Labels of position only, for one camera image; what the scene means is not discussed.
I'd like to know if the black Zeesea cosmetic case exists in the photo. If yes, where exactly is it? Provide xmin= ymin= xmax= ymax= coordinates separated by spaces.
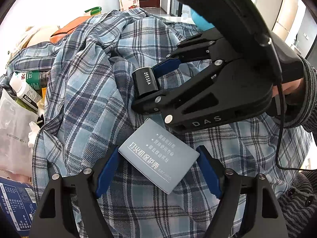
xmin=132 ymin=67 xmax=159 ymax=98

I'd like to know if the grey blue lighter case box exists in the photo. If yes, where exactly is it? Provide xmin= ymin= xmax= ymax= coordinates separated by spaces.
xmin=118 ymin=118 xmax=199 ymax=195

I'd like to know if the person right hand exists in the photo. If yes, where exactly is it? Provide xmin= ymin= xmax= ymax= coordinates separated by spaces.
xmin=282 ymin=78 xmax=305 ymax=95

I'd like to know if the blue plastic basin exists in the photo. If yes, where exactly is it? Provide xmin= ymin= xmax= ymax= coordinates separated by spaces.
xmin=191 ymin=8 xmax=214 ymax=31

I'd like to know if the dark blue carton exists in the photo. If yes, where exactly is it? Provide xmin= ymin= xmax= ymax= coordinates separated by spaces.
xmin=1 ymin=177 xmax=36 ymax=237

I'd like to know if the silver refrigerator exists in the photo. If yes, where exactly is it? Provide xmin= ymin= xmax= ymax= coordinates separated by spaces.
xmin=255 ymin=0 xmax=298 ymax=41

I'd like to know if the blue plaid shirt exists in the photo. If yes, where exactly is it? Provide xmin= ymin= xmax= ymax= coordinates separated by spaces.
xmin=0 ymin=7 xmax=313 ymax=238

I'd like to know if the clear plastic bag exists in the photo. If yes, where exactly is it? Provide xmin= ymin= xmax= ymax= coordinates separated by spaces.
xmin=0 ymin=90 xmax=38 ymax=177

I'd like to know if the yellow green cup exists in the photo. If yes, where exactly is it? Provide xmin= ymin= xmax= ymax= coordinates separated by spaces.
xmin=84 ymin=7 xmax=102 ymax=16

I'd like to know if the orange white tissue pack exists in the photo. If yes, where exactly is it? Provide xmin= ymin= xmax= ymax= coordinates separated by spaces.
xmin=49 ymin=16 xmax=91 ymax=44

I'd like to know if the green label bottle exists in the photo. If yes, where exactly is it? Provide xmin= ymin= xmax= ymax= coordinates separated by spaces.
xmin=15 ymin=71 xmax=50 ymax=91

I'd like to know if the white Kiehl tube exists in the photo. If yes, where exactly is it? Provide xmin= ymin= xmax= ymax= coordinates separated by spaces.
xmin=9 ymin=74 xmax=42 ymax=112

